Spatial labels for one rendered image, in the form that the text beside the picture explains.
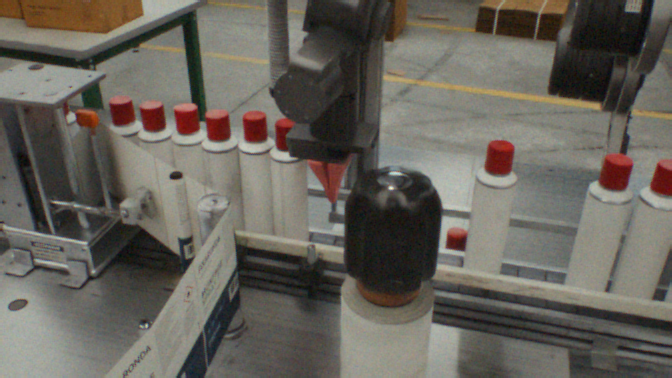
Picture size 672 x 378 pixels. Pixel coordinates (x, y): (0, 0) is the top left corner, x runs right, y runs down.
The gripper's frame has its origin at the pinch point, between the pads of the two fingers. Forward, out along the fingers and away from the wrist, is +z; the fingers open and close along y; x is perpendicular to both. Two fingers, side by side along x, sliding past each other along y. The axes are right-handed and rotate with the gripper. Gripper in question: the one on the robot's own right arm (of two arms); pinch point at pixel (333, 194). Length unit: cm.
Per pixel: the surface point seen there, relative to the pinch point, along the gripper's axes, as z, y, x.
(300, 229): 9.0, -6.0, 3.6
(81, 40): 24, -124, 111
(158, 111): -6.4, -27.0, 4.7
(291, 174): -0.3, -6.7, 2.9
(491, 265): 10.1, 20.9, 4.2
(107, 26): 22, -120, 122
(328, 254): 10.8, -1.1, 1.4
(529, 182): 19, 27, 44
